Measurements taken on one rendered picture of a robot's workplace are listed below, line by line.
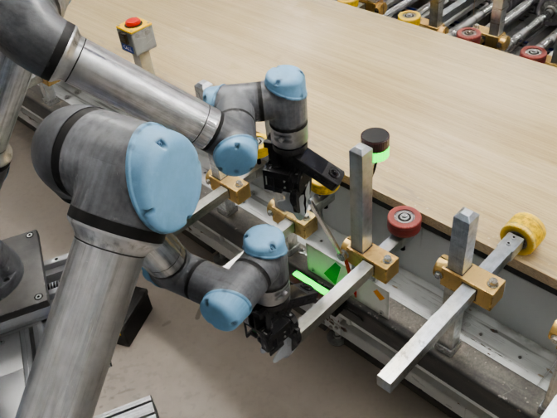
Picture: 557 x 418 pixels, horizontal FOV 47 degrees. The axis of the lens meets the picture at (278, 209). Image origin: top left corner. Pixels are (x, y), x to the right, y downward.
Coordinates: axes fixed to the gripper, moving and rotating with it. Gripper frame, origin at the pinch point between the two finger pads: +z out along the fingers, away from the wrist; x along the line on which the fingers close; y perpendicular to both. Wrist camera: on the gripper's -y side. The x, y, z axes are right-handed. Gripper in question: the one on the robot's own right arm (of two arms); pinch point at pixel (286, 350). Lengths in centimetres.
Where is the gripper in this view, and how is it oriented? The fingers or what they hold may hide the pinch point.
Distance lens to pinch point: 138.5
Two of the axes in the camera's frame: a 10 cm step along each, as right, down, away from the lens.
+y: -6.9, 5.2, -5.1
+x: 7.2, 4.1, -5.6
